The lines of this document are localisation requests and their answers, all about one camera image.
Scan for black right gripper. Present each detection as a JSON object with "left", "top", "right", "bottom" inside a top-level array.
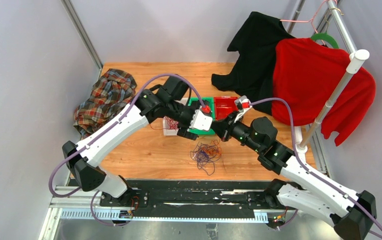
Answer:
[{"left": 210, "top": 110, "right": 262, "bottom": 154}]

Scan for dark red thin cable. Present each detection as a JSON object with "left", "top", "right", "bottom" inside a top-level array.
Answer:
[{"left": 149, "top": 115, "right": 180, "bottom": 131}]

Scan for purple thin cable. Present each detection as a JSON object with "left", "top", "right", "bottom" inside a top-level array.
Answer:
[{"left": 190, "top": 139, "right": 223, "bottom": 176}]

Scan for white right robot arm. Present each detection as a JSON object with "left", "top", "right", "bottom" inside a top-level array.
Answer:
[{"left": 211, "top": 112, "right": 376, "bottom": 240}]

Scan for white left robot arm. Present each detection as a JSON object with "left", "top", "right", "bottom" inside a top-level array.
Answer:
[{"left": 49, "top": 73, "right": 208, "bottom": 207}]

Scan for clear plastic bin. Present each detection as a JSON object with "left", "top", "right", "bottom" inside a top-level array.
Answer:
[{"left": 162, "top": 116, "right": 179, "bottom": 137}]

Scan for green plastic bin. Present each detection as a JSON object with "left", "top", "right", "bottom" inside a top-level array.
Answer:
[{"left": 188, "top": 97, "right": 215, "bottom": 136}]

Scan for red plastic bin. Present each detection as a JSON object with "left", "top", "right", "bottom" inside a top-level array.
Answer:
[{"left": 213, "top": 96, "right": 238, "bottom": 121}]

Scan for plaid cloth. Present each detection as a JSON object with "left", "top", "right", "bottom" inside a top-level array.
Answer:
[{"left": 73, "top": 68, "right": 137, "bottom": 139}]

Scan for black t-shirt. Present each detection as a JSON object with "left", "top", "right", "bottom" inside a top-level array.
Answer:
[{"left": 211, "top": 11, "right": 293, "bottom": 102}]

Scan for red sweater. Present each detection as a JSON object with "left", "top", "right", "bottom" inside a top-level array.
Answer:
[{"left": 273, "top": 38, "right": 376, "bottom": 146}]

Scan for green clothes hanger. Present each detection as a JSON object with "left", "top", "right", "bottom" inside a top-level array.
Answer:
[{"left": 310, "top": 32, "right": 339, "bottom": 49}]

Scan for white clothes rack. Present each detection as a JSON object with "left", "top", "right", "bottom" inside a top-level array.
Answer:
[{"left": 294, "top": 0, "right": 370, "bottom": 154}]

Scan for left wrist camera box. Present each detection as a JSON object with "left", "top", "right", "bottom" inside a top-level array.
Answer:
[{"left": 190, "top": 109, "right": 213, "bottom": 131}]

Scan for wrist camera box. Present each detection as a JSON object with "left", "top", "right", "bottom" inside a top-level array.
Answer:
[
  {"left": 190, "top": 109, "right": 213, "bottom": 131},
  {"left": 234, "top": 95, "right": 252, "bottom": 122}
]

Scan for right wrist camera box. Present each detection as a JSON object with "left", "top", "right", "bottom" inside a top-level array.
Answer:
[{"left": 234, "top": 95, "right": 252, "bottom": 122}]

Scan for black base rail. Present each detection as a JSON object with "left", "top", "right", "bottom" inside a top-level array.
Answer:
[{"left": 96, "top": 179, "right": 292, "bottom": 222}]

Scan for pink wire hanger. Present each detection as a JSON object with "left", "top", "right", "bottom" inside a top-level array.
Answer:
[{"left": 280, "top": 0, "right": 328, "bottom": 34}]

